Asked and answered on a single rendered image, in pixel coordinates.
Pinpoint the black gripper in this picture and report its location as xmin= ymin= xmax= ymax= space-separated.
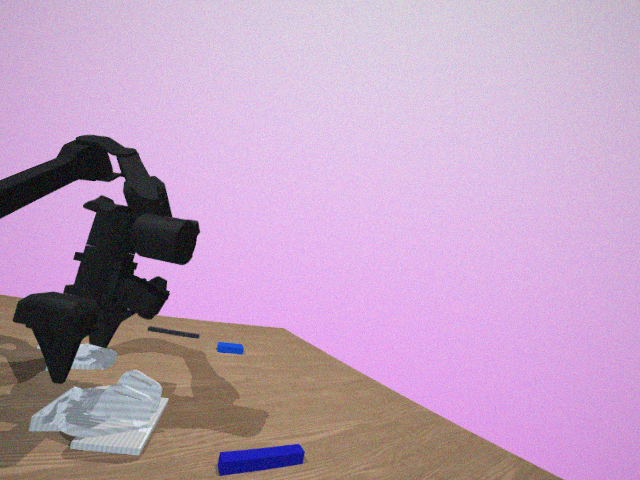
xmin=13 ymin=246 xmax=138 ymax=384

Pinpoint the blue rectangular block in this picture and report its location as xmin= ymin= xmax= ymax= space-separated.
xmin=217 ymin=342 xmax=244 ymax=355

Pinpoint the dark grey flat bar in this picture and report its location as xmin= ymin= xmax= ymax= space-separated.
xmin=147 ymin=326 xmax=199 ymax=338

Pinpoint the blue rectangular bar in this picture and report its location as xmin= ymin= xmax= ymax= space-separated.
xmin=218 ymin=444 xmax=305 ymax=476

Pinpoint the white curved jaw with gear teeth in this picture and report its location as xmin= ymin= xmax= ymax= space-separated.
xmin=67 ymin=370 xmax=162 ymax=412

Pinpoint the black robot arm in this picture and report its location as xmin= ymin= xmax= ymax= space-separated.
xmin=0 ymin=134 xmax=201 ymax=320

